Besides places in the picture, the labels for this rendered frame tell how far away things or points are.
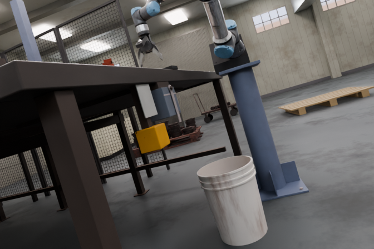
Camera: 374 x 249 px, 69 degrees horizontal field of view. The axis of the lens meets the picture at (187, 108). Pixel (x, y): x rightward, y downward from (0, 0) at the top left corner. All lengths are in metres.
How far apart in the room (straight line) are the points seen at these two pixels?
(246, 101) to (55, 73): 1.40
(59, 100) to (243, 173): 0.96
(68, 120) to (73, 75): 0.11
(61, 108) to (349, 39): 11.69
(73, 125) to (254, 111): 1.39
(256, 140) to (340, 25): 10.35
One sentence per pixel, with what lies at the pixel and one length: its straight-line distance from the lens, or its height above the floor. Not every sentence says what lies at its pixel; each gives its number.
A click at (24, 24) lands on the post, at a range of 3.69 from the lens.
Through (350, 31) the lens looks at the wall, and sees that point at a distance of 12.08.
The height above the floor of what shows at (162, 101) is 0.77.
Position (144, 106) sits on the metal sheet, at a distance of 0.96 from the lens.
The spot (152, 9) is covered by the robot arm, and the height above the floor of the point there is 1.31.
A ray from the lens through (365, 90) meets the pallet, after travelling 5.19.
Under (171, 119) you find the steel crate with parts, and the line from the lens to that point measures 6.79.
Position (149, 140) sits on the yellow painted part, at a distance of 0.94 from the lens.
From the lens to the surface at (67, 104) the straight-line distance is 0.67.
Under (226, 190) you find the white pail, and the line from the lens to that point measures 1.38.
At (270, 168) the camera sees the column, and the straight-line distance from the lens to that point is 1.94.
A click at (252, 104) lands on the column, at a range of 1.86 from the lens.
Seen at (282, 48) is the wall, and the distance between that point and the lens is 11.41.
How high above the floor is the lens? 0.75
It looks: 2 degrees down
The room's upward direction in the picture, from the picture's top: 17 degrees counter-clockwise
